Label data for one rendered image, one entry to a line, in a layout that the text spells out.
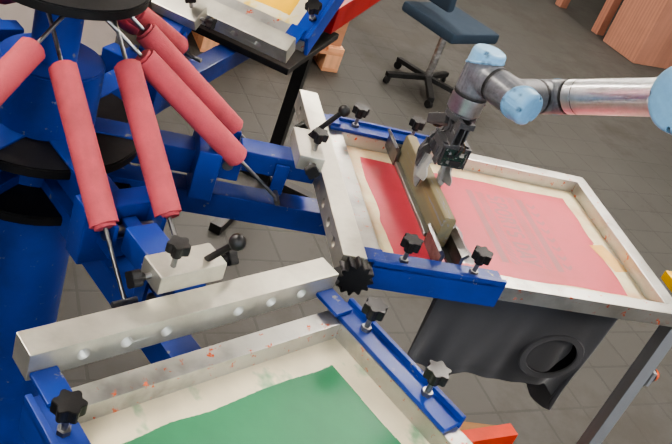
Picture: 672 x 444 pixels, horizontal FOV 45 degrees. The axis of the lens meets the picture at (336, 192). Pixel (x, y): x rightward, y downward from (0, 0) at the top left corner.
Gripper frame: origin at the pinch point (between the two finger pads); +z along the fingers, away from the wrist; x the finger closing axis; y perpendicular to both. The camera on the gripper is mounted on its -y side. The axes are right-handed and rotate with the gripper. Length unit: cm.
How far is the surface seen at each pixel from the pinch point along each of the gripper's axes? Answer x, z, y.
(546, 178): 47, 6, -25
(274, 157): -37.2, -0.1, 3.0
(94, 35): -81, 83, -225
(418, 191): -1.4, 2.3, 1.3
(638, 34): 384, 79, -492
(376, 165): -5.7, 8.3, -17.9
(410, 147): -1.4, -1.5, -12.5
